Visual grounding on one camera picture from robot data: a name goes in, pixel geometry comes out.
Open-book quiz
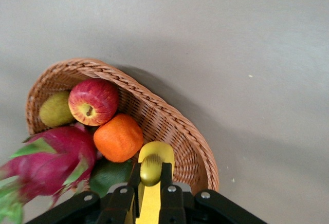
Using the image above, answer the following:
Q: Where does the green-brown kiwi fruit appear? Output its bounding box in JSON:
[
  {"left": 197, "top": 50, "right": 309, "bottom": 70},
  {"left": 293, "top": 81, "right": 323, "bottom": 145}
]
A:
[{"left": 39, "top": 91, "right": 77, "bottom": 128}]

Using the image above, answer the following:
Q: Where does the orange fruit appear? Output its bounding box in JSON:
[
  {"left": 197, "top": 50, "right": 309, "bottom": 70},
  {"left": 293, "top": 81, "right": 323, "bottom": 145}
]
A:
[{"left": 93, "top": 113, "right": 144, "bottom": 163}]

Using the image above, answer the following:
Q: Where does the dark green avocado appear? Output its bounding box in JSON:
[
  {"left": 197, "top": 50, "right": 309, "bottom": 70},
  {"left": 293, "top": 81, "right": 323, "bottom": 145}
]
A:
[{"left": 88, "top": 158, "right": 134, "bottom": 199}]

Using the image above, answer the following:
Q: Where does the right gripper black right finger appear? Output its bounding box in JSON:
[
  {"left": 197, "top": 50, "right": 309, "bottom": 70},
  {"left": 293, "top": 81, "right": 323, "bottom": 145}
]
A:
[{"left": 158, "top": 162, "right": 268, "bottom": 224}]

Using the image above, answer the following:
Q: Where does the yellow banana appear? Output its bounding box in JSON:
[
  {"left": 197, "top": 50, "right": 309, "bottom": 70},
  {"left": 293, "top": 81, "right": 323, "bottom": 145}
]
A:
[{"left": 124, "top": 141, "right": 176, "bottom": 224}]

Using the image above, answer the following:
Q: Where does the pink dragon fruit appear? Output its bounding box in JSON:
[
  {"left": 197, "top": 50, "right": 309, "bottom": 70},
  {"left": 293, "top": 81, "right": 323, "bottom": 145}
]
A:
[{"left": 0, "top": 122, "right": 103, "bottom": 224}]

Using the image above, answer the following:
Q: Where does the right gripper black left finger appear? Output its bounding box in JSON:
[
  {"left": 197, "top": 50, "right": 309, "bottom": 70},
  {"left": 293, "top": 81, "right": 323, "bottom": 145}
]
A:
[{"left": 25, "top": 162, "right": 141, "bottom": 224}]

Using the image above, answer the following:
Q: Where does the woven wicker basket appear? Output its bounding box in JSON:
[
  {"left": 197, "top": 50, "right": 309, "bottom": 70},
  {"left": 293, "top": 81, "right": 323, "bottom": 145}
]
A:
[{"left": 25, "top": 58, "right": 220, "bottom": 193}]

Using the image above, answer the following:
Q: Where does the red apple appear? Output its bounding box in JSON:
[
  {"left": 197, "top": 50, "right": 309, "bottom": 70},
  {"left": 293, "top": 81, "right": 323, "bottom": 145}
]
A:
[{"left": 68, "top": 78, "right": 120, "bottom": 127}]

